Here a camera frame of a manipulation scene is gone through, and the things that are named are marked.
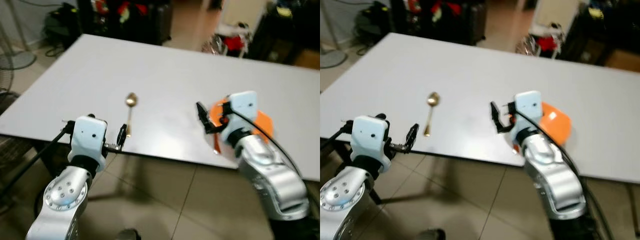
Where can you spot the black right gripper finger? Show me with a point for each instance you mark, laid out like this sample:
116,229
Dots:
203,116
497,116

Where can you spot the orange plastic bowl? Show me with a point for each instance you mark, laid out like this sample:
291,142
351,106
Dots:
264,125
556,122

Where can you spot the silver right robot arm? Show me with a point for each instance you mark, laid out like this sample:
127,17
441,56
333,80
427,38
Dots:
555,175
272,175

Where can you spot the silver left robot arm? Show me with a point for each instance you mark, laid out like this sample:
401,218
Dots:
62,200
342,205

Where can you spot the gold metal spoon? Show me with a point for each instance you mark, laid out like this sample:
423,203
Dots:
433,100
131,101

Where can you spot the black table leg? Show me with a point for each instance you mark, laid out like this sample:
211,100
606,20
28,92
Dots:
375,197

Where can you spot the red cloth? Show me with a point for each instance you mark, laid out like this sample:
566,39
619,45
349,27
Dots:
547,44
234,44

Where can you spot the white stool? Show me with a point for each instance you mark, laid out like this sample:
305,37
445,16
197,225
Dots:
235,30
547,31

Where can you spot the brown cardboard box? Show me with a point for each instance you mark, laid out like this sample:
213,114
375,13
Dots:
307,59
624,61

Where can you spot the black bag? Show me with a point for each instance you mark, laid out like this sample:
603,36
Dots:
374,22
61,25

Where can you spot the black suitcase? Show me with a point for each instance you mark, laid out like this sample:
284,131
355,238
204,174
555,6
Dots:
125,22
440,22

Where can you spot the black cabinet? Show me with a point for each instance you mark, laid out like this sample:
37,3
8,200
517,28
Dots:
600,27
285,27

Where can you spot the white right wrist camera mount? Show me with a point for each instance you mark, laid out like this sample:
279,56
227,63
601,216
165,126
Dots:
528,107
243,112

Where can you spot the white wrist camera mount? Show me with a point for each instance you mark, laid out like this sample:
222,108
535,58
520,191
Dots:
369,137
89,137
243,112
528,107

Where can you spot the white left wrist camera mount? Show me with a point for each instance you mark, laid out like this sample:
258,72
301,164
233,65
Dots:
89,137
369,137

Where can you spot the grey pedestal fan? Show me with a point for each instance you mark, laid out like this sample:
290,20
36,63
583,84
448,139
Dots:
17,59
332,59

